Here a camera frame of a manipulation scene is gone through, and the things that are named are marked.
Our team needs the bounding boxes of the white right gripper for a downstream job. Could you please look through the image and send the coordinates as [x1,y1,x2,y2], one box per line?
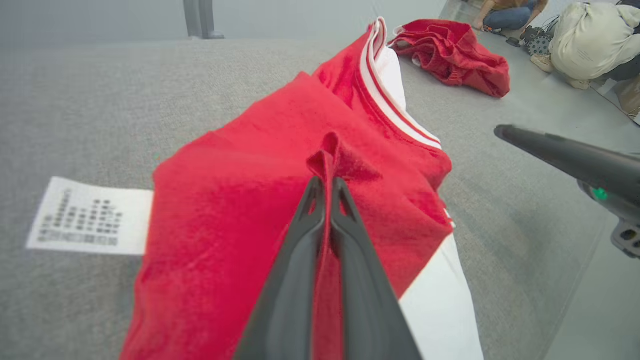
[494,124,640,259]

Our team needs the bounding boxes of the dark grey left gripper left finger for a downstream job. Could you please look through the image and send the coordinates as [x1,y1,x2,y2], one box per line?
[232,176,327,360]

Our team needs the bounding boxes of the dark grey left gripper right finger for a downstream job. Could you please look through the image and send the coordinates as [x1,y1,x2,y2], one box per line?
[329,177,424,360]

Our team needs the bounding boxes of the red jersey with white sleeves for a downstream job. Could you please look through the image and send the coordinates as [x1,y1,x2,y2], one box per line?
[26,16,485,360]

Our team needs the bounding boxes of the red shorts with white trim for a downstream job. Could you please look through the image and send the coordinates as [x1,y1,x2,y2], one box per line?
[389,19,511,99]

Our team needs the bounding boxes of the person in beige jacket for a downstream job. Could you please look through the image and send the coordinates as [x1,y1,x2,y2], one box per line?
[530,0,640,92]

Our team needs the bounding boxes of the person in blue jeans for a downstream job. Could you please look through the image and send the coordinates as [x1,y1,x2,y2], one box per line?
[472,0,550,33]

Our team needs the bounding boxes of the grey rounded post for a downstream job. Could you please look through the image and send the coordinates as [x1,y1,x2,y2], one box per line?
[199,0,225,40]
[182,0,203,39]

